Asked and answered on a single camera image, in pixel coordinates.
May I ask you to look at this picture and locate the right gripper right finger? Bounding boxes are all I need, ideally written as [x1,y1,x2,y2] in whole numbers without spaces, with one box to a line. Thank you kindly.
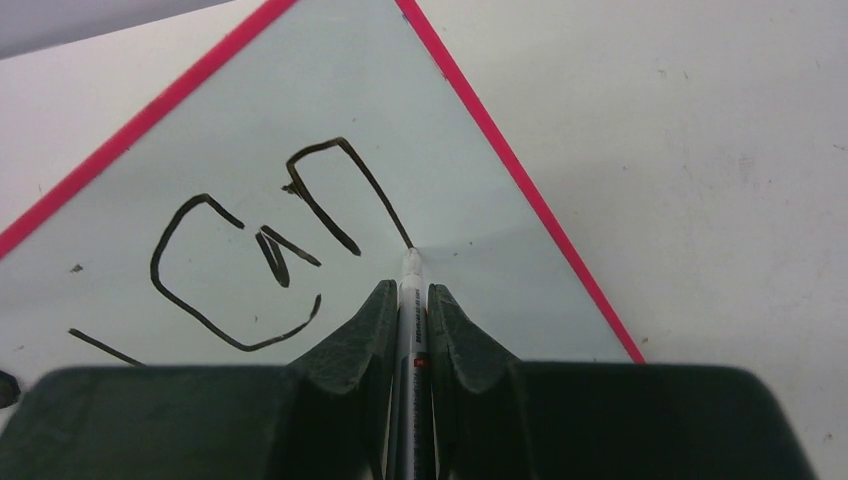
[428,284,815,479]

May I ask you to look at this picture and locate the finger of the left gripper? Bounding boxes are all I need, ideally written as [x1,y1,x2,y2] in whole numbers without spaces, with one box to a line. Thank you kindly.
[0,371,20,408]

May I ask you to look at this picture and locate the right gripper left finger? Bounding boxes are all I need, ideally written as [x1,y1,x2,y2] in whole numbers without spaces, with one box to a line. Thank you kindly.
[1,280,397,479]

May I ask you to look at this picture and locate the black and white marker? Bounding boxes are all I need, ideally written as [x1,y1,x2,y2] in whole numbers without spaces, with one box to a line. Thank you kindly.
[385,248,436,479]

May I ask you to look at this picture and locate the red framed whiteboard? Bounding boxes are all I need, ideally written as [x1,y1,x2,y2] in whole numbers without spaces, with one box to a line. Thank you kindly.
[1,1,642,380]

